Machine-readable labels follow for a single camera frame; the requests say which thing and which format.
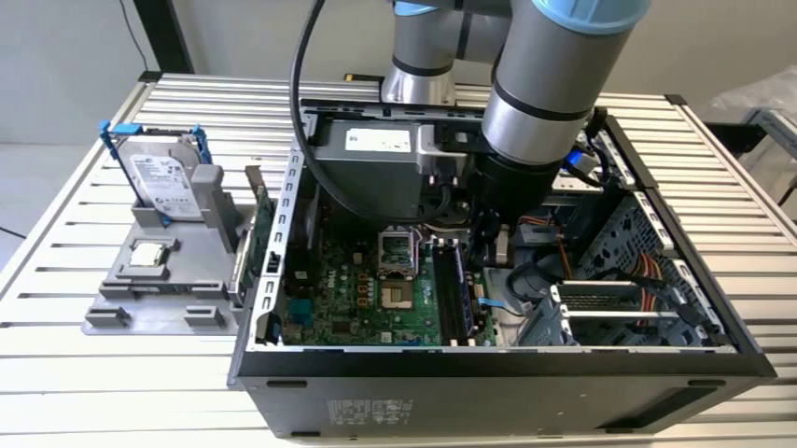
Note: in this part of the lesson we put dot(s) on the small silver black wrist camera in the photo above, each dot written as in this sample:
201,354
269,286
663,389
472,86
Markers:
500,247

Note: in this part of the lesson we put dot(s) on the black open PC case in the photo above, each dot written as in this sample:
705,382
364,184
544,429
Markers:
435,401

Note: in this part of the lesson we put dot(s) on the silver CPU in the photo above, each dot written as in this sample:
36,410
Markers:
147,254

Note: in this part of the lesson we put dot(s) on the hard disk in blue carrier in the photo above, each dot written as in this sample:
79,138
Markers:
159,177

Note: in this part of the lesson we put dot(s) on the CPU socket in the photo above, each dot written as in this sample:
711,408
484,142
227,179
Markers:
398,295

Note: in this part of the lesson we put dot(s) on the black side stand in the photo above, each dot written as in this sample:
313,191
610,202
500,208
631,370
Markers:
741,137

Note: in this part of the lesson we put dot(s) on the grey parts rack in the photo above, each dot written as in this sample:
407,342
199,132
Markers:
155,322

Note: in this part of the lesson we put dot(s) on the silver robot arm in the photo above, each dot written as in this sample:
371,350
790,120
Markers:
542,93

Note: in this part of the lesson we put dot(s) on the black camera bracket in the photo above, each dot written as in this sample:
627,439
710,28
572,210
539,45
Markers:
444,140

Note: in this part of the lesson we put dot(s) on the black frame post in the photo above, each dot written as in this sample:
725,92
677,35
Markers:
168,37

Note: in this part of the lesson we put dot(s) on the green graphics card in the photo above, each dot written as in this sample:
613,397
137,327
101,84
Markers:
264,219

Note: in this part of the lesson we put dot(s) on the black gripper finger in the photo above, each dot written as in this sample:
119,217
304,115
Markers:
482,247

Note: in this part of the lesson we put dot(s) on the silver drive cage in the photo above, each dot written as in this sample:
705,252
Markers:
584,184

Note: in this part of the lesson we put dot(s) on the green motherboard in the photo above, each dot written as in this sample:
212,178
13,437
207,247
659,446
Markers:
336,303

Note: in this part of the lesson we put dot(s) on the white boxy wrist camera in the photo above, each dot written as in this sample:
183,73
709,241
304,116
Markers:
430,149

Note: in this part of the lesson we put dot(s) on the clear plastic wrapping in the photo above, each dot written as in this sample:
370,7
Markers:
765,88

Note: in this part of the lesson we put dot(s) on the metal disk bay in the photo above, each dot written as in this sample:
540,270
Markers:
598,301

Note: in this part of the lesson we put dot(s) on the grey power supply unit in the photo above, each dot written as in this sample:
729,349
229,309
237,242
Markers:
367,186

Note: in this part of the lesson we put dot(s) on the yellow black table clamp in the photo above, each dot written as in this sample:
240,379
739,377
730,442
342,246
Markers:
351,77

